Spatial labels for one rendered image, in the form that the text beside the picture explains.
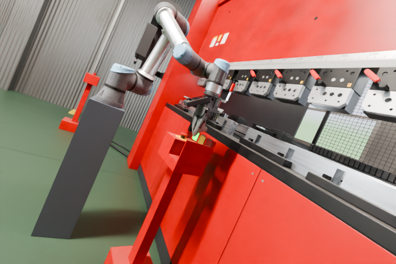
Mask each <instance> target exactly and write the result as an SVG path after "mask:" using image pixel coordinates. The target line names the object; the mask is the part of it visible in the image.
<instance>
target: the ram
mask: <svg viewBox="0 0 396 264"><path fill-rule="evenodd" d="M228 32H229V35H228V36H227V39H226V41H225V43H224V44H220V43H221V41H222V38H223V36H224V34H225V33H228ZM220 35H222V37H221V39H220V41H217V40H218V39H219V36H220ZM216 36H218V37H217V39H216V42H215V44H214V46H213V47H210V44H211V43H212V41H213V38H214V37H216ZM217 42H219V43H218V45H216V43H217ZM395 50H396V0H230V1H229V2H227V3H225V4H223V5H222V6H220V7H218V9H217V12H216V14H215V16H214V18H213V21H212V23H211V25H210V28H209V30H208V32H207V34H206V37H205V39H204V41H203V43H202V46H201V48H200V50H199V53H198V55H199V56H200V57H201V58H202V59H203V60H205V61H206V62H210V63H214V62H215V60H216V59H222V60H225V61H227V62H243V61H259V60H275V59H283V58H299V57H315V56H323V55H339V54H355V53H363V52H379V51H395ZM380 67H396V59H387V60H360V61H334V62H307V63H293V64H266V65H239V66H230V68H229V69H230V70H237V71H239V70H250V69H254V70H255V71H257V72H258V70H259V69H278V70H279V71H281V72H282V73H283V72H284V70H285V69H293V68H311V69H313V70H314V71H316V73H317V74H318V75H319V74H320V72H321V69H322V68H363V69H364V70H366V69H369V70H371V71H372V72H373V73H374V74H377V72H378V70H379V68H380Z"/></svg>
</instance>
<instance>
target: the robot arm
mask: <svg viewBox="0 0 396 264"><path fill-rule="evenodd" d="M154 16H155V19H156V21H157V23H158V24H159V25H161V26H162V29H161V31H162V35H161V37H160V38H159V40H158V41H157V44H156V45H155V47H154V48H153V50H152V52H151V53H150V55H149V56H148V58H147V60H146V62H145V63H144V65H143V67H142V68H141V69H139V70H137V72H135V70H134V69H132V68H129V67H126V66H123V65H120V64H117V63H115V64H113V66H112V68H111V69H110V73H109V75H108V77H107V79H106V82H105V84H104V86H103V88H102V89H101V90H100V91H99V92H98V93H97V94H96V96H95V99H96V100H98V101H100V102H102V103H104V104H107V105H110V106H112V107H116V108H123V105H124V95H125V93H126V91H130V92H132V93H135V94H137V95H141V96H147V95H149V94H150V93H151V92H152V91H153V89H154V75H155V74H156V72H157V70H158V69H159V67H160V66H161V64H162V62H163V61H164V59H165V58H166V56H167V54H168V53H169V51H170V50H171V48H173V57H174V59H175V60H177V62H179V63H180V64H182V65H184V66H185V67H186V68H188V69H189V70H190V72H191V74H193V75H195V76H197V77H202V78H206V79H208V81H207V84H206V87H205V91H204V94H205V95H201V96H198V97H193V98H188V99H186V100H183V103H184V105H185V106H187V107H192V106H195V105H198V106H197V107H196V109H195V112H194V114H193V119H192V134H193V136H194V137H195V136H196V135H197V134H198V133H199V132H205V131H207V127H206V126H205V124H206V120H207V119H208V120H212V121H216V119H217V117H216V114H217V116H218V114H219V110H218V108H219V105H220V102H221V99H222V98H220V97H219V95H220V94H221V92H222V88H223V85H224V83H225V80H226V77H227V75H228V72H229V68H230V64H229V62H227V61H225V60H222V59H216V60H215V62H214V63H210V62H206V61H205V60H203V59H202V58H201V57H200V56H199V55H197V54H196V53H195V52H194V51H193V49H192V47H191V46H190V44H189V42H188V40H187V39H186V37H187V35H188V33H189V30H190V27H189V23H188V21H187V20H186V18H185V17H184V16H183V15H182V14H181V13H180V12H179V11H178V10H177V9H176V8H175V7H174V6H173V5H172V4H170V3H168V2H161V3H159V4H157V5H156V7H155V9H154ZM215 117H216V118H215Z"/></svg>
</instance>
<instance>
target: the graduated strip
mask: <svg viewBox="0 0 396 264"><path fill-rule="evenodd" d="M387 59H396V50H395V51H379V52H363V53H355V54H339V55H323V56H315V57H299V58H283V59H275V60H259V61H243V62H230V63H229V64H230V66H239V65H266V64H293V63H307V62H334V61H360V60H387Z"/></svg>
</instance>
